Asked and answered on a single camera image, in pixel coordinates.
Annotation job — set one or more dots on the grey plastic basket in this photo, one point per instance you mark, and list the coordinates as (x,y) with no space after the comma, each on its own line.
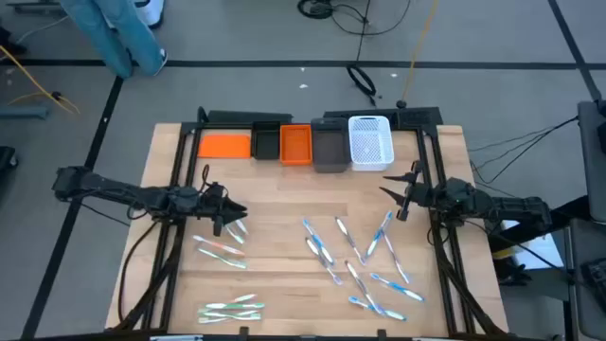
(330,147)

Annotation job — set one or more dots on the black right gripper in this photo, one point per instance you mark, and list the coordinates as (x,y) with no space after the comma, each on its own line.
(426,196)

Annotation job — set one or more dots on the black plastic basket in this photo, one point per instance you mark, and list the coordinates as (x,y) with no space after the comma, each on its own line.
(266,142)

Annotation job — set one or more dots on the grey metal bar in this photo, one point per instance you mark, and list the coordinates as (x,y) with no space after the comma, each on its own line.
(33,5)

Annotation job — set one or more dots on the grey desk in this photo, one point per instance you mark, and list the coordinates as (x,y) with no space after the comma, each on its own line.
(587,312)

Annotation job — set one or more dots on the white plastic basket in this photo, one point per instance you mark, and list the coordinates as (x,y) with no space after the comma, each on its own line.
(370,142)

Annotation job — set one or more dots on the blue white toothbrush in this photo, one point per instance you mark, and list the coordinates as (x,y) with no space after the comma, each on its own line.
(318,242)
(377,309)
(379,235)
(397,287)

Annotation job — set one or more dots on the person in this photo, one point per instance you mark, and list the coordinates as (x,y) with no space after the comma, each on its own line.
(109,33)

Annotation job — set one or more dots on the white paper sheet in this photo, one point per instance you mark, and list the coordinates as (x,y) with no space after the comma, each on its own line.
(540,251)

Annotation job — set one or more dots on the black perforated panel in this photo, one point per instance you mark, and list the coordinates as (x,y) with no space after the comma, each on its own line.
(419,116)

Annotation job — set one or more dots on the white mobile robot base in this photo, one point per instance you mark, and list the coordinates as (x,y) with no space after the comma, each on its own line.
(152,12)

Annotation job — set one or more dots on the silver metal plate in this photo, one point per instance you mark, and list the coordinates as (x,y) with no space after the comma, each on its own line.
(175,338)

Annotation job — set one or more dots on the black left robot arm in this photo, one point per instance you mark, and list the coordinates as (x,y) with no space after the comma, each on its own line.
(118,192)

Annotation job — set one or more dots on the black beam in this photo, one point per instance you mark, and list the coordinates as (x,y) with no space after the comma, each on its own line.
(568,210)

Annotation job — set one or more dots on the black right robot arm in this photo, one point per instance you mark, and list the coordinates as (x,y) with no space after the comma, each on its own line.
(502,206)

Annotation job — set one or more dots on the grey flat bar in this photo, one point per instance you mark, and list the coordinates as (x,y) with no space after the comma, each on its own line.
(23,112)

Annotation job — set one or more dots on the orange flat lid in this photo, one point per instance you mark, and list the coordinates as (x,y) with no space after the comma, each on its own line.
(224,147)

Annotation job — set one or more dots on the black flat panel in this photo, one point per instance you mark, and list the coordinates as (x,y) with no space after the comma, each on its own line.
(251,116)

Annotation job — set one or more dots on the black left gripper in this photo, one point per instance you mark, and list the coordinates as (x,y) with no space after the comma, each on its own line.
(215,203)

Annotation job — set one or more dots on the orange plastic basket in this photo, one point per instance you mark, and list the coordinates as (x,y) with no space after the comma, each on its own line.
(296,144)

